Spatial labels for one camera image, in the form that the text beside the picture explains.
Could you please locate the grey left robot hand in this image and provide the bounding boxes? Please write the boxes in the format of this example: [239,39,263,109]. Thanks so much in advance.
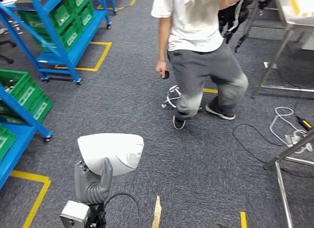
[74,157,113,205]

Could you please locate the person's hand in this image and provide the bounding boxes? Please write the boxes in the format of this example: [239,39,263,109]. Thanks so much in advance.
[155,59,168,79]

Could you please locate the white plastic shell part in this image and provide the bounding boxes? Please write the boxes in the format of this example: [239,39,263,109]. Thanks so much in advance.
[77,133,144,177]

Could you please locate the blue metal shelf rack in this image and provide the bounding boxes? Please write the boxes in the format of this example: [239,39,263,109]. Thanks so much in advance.
[0,82,54,191]
[0,0,118,86]

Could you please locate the stool with chrome base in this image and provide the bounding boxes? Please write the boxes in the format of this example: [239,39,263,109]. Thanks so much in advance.
[161,84,203,112]

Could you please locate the black equipment stand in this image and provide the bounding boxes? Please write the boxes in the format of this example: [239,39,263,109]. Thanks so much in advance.
[217,0,274,54]

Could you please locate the person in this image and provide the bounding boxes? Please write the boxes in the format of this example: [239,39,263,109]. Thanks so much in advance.
[151,0,257,131]

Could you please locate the stainless steel table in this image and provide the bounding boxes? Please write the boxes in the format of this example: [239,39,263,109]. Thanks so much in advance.
[251,0,314,99]

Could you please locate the white cabinet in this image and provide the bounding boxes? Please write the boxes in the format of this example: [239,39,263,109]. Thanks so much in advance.
[301,35,314,52]

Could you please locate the yellow black tool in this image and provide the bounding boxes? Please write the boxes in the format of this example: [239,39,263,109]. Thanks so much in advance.
[295,115,313,131]

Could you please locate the white power strip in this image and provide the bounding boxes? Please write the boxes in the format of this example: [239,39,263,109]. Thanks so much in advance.
[285,134,301,146]

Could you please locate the black office chair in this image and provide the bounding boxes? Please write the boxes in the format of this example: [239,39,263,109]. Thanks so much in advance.
[0,39,17,65]

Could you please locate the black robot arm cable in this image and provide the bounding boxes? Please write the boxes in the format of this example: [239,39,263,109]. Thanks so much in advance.
[103,192,141,228]

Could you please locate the black floor cable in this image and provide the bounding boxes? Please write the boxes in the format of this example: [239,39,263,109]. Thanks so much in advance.
[232,123,314,180]

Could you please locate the white floor cable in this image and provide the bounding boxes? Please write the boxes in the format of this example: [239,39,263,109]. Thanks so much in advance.
[269,106,313,155]

